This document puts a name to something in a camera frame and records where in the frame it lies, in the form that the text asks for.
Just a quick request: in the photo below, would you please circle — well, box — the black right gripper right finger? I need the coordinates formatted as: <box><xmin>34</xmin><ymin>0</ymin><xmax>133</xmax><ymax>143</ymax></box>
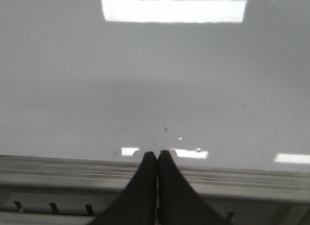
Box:
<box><xmin>157</xmin><ymin>150</ymin><xmax>231</xmax><ymax>225</ymax></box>

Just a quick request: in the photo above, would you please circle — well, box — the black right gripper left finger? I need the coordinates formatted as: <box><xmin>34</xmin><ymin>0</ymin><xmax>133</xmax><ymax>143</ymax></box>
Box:
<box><xmin>88</xmin><ymin>151</ymin><xmax>157</xmax><ymax>225</ymax></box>

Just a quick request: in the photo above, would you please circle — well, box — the white whiteboard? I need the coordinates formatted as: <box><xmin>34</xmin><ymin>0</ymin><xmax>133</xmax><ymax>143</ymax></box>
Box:
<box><xmin>0</xmin><ymin>0</ymin><xmax>310</xmax><ymax>173</ymax></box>

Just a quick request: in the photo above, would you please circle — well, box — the aluminium whiteboard tray rail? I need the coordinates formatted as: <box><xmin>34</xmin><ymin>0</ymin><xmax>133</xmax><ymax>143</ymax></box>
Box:
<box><xmin>0</xmin><ymin>156</ymin><xmax>310</xmax><ymax>225</ymax></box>

